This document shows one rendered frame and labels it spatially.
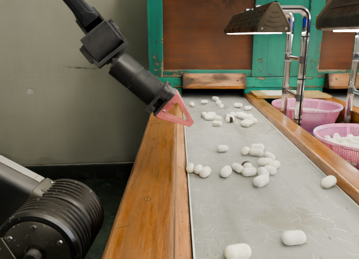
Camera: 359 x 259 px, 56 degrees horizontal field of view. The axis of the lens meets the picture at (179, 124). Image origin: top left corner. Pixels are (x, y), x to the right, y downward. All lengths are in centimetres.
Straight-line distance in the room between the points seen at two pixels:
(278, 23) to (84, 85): 178
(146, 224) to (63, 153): 212
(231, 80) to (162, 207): 111
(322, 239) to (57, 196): 41
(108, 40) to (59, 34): 178
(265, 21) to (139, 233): 58
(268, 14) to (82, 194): 58
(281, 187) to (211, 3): 110
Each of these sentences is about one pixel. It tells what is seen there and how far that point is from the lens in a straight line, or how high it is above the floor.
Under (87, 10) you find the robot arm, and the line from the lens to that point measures 110.
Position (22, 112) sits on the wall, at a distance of 260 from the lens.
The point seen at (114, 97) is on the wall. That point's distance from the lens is 244.
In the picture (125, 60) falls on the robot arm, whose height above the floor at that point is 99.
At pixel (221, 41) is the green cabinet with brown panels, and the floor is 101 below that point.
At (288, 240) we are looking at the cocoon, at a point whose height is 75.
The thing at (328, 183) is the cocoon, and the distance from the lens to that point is 73.
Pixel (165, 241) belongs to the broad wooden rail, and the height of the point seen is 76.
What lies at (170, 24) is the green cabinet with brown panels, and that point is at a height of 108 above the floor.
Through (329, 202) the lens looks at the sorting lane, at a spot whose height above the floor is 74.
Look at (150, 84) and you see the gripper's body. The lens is 69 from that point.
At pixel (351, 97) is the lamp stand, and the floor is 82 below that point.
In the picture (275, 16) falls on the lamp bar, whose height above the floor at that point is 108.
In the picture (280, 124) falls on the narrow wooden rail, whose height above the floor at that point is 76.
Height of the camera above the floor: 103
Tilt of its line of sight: 15 degrees down
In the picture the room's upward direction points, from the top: straight up
